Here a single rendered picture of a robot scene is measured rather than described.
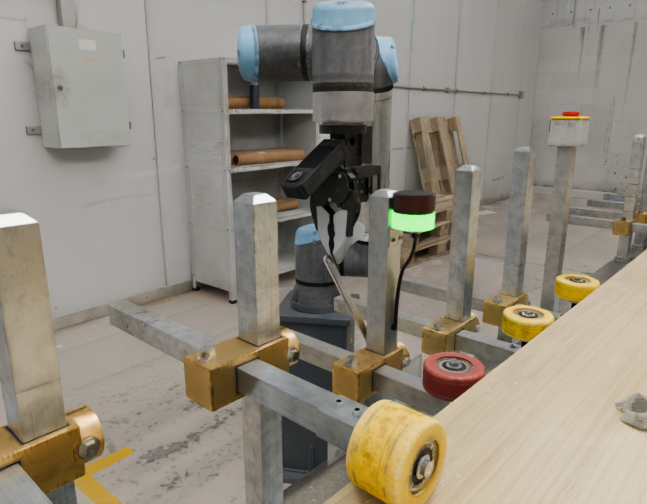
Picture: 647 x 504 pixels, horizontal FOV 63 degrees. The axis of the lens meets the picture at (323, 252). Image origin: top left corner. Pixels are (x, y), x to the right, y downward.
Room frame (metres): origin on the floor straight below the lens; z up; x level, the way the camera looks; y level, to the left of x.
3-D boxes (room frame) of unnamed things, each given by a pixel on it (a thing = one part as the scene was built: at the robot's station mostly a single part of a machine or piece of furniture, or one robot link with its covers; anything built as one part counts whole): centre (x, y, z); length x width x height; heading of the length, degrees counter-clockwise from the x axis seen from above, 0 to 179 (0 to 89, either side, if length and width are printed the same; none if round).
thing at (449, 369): (0.65, -0.17, 0.85); 0.08 x 0.08 x 0.11
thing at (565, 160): (1.34, -0.60, 0.93); 0.05 x 0.04 x 0.45; 138
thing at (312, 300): (1.71, 0.02, 0.65); 0.19 x 0.19 x 0.10
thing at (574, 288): (1.02, -0.51, 0.85); 0.08 x 0.08 x 0.11
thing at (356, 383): (0.75, -0.08, 0.85); 0.13 x 0.06 x 0.05; 138
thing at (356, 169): (0.83, -0.03, 1.15); 0.09 x 0.08 x 0.12; 138
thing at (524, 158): (1.14, -0.43, 0.92); 0.03 x 0.03 x 0.48; 48
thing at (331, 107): (0.82, -0.03, 1.23); 0.10 x 0.09 x 0.05; 48
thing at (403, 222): (0.74, -0.13, 1.08); 0.06 x 0.06 x 0.02
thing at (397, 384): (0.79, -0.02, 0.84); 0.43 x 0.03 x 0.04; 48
